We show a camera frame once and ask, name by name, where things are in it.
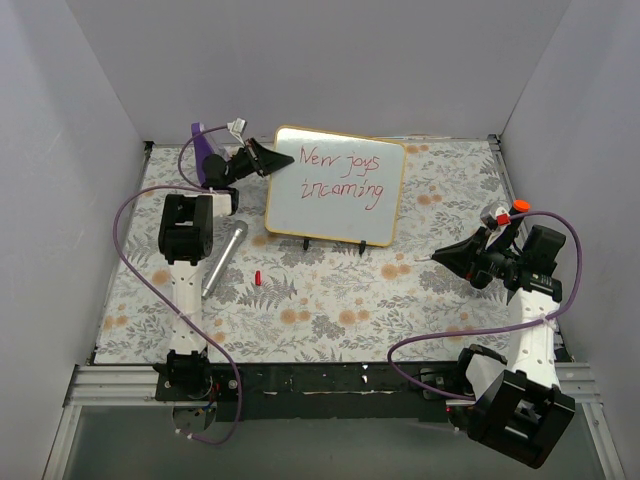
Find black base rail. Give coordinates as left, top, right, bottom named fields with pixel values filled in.
left=153, top=361, right=471, bottom=422

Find yellow framed whiteboard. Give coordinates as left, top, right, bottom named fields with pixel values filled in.
left=265, top=126, right=407, bottom=247

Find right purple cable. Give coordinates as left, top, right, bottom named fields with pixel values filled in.
left=387, top=210, right=585, bottom=404

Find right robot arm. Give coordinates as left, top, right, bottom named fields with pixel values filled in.
left=433, top=225, right=575, bottom=468

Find purple wedge stand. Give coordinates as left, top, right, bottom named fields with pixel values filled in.
left=190, top=122, right=230, bottom=184

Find silver microphone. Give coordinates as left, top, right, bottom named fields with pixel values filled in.
left=201, top=220, right=249, bottom=300

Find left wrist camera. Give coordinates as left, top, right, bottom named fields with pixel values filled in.
left=227, top=117, right=247, bottom=145

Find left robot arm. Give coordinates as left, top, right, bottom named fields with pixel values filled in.
left=154, top=138, right=294, bottom=400

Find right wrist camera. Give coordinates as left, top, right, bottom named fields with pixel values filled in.
left=480, top=202, right=510, bottom=248

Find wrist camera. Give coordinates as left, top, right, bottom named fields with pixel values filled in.
left=227, top=117, right=247, bottom=145
left=480, top=202, right=510, bottom=248

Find floral table mat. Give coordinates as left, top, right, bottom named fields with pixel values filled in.
left=93, top=140, right=510, bottom=364

